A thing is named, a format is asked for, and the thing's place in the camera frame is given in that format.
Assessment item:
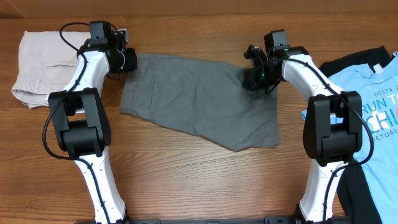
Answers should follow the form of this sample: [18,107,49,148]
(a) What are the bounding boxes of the grey shorts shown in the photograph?
[119,54,280,151]

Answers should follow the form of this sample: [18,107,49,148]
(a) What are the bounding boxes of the light blue printed t-shirt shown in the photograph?
[300,51,398,224]

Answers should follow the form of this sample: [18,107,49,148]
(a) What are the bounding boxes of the folded beige shorts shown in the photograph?
[12,31,90,109]

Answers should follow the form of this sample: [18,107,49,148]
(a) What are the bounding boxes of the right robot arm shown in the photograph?
[242,45,363,223]

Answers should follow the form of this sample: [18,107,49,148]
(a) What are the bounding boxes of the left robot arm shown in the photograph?
[42,29,137,223]

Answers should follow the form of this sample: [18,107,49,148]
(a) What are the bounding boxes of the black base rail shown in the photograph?
[74,215,352,224]

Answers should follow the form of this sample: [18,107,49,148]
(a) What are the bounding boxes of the black garment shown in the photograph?
[318,45,393,224]

